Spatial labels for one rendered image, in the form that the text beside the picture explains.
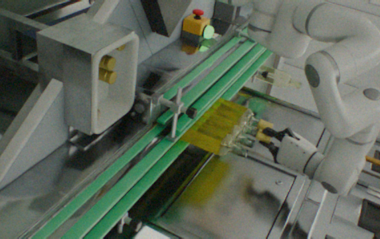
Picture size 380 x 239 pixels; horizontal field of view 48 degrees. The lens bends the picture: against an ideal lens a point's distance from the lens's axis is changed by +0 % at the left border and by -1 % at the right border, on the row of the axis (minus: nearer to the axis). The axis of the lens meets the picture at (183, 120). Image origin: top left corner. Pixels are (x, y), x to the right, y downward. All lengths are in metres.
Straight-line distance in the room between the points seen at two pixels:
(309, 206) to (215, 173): 0.30
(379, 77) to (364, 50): 6.44
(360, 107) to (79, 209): 0.64
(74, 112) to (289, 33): 0.55
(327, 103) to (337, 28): 0.17
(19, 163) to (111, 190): 0.22
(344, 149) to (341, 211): 0.41
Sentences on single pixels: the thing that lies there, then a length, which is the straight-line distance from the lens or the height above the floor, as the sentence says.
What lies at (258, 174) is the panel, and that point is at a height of 1.18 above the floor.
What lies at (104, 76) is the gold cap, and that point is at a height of 0.80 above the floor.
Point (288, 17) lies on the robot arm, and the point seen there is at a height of 1.15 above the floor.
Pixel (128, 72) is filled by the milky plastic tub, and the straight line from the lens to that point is 1.12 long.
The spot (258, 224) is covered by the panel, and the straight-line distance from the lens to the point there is 1.26.
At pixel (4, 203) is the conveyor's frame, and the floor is 0.79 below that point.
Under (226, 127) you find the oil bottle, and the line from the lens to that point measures 1.31.
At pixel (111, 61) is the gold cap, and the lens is 1.05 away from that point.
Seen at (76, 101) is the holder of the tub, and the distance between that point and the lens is 1.04.
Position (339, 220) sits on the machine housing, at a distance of 1.44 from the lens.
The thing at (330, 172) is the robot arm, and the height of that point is 1.37.
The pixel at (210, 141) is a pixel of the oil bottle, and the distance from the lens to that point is 1.26.
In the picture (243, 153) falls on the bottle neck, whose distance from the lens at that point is 1.26.
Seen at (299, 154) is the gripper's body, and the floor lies 1.28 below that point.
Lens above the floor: 1.34
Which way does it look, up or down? 19 degrees down
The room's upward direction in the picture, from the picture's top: 113 degrees clockwise
